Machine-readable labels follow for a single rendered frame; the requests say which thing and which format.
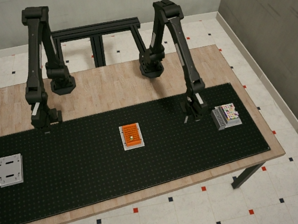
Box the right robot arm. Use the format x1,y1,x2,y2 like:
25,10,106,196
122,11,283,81
22,6,73,134

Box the orange tube rack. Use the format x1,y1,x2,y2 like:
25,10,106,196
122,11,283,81
122,123,141,147

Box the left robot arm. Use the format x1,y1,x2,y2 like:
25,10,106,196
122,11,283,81
142,0,208,121

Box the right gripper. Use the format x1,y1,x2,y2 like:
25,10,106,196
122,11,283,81
50,108,63,125

